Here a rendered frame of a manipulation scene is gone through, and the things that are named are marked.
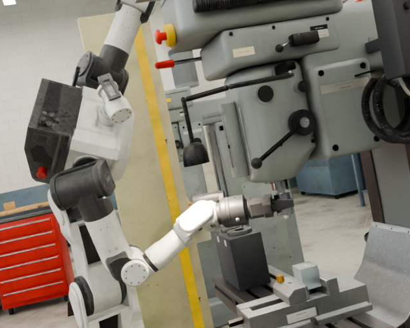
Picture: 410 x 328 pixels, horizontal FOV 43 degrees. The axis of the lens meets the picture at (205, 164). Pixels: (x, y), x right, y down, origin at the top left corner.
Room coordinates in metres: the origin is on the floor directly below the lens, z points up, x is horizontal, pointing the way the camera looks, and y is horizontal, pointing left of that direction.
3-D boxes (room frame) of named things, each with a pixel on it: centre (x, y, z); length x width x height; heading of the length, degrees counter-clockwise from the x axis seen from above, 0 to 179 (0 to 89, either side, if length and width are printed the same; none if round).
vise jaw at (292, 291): (1.41, -0.16, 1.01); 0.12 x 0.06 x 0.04; 12
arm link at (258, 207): (1.49, -0.11, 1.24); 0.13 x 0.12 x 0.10; 170
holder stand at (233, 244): (1.89, -0.06, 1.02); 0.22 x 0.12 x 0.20; 13
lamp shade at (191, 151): (1.41, 0.02, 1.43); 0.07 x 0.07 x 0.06
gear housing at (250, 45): (1.49, -0.24, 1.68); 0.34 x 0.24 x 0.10; 105
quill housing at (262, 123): (1.48, -0.20, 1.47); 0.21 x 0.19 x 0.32; 15
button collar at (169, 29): (1.42, 0.02, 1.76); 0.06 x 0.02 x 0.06; 15
